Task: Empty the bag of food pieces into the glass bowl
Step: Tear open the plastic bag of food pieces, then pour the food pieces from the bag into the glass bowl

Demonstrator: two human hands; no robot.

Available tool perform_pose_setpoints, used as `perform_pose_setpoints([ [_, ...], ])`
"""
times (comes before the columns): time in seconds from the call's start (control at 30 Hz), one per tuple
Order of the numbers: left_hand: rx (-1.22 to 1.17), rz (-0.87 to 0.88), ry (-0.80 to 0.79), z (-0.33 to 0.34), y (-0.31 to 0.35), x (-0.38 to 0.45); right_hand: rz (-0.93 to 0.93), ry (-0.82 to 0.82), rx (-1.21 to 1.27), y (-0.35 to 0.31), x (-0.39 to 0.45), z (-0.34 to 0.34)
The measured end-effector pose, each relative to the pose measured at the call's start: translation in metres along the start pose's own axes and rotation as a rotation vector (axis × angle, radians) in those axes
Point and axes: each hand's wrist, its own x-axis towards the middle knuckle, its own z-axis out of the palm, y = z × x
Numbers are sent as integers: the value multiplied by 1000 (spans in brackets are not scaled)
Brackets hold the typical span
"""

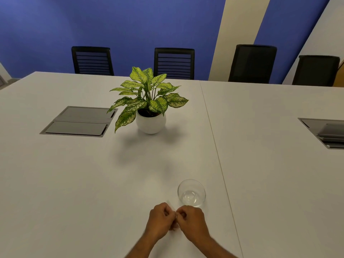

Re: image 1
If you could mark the clear glass bowl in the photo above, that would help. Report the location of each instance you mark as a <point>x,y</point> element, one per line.
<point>191,193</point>

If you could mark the person's right fingers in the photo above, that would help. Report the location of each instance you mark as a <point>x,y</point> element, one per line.
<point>182,215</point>

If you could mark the green variegated leafy plant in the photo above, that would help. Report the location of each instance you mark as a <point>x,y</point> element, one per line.
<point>146,98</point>

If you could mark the person's left forearm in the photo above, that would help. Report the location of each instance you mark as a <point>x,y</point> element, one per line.
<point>139,247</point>

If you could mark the black slatted office chair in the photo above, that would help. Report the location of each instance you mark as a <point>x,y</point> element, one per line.
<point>174,63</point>
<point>92,61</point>

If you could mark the small clear plastic packet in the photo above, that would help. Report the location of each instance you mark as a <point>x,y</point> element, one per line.
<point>173,212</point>

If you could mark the person's left fingers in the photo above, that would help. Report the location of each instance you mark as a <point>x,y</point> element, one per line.
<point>169,212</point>

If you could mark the person's right hand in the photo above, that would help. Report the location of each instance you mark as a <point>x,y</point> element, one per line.
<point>194,224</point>

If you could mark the person's right forearm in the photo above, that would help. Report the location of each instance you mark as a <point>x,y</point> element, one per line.
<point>215,248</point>

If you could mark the white round plant pot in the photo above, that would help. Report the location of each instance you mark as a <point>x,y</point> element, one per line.
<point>150,123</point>

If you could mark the black mesh office chair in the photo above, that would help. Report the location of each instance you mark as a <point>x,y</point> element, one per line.
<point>315,71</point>
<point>252,64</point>

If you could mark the person's left hand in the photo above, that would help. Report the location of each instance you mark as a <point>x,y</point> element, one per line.
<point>159,222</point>

